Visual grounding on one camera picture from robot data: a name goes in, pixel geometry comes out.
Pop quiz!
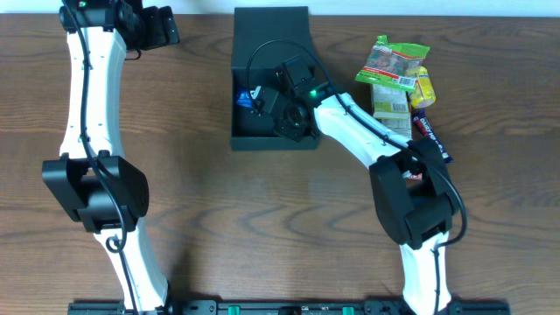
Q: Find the blue Oreo cookie pack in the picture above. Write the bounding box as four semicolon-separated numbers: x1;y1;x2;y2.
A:
235;87;254;109

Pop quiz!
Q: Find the black gift box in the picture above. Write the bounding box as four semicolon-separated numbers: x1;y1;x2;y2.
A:
230;6;319;151

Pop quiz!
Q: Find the green snack mix bag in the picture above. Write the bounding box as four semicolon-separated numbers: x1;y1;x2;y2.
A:
355;35;431;92

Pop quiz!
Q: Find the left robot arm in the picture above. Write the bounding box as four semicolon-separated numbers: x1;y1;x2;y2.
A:
42;0;183;314

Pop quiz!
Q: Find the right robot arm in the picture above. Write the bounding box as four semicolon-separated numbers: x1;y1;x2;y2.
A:
248;57;466;314

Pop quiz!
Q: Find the light green carton box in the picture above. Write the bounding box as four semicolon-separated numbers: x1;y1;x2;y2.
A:
371;85;410;120

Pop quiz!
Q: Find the brown and white carton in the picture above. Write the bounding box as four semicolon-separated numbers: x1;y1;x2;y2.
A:
382;114;412;139

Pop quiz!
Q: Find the green red KitKat bar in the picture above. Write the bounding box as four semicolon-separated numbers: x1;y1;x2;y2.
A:
403;171;423;180

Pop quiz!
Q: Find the purple Dairy Milk bar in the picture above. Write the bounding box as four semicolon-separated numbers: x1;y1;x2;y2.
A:
412;109;453;164

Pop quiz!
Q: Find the yellow plastic jar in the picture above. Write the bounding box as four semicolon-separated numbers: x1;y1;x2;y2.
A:
407;66;437;109

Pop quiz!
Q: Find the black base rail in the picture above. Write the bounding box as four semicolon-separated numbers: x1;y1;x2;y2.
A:
67;298;512;315

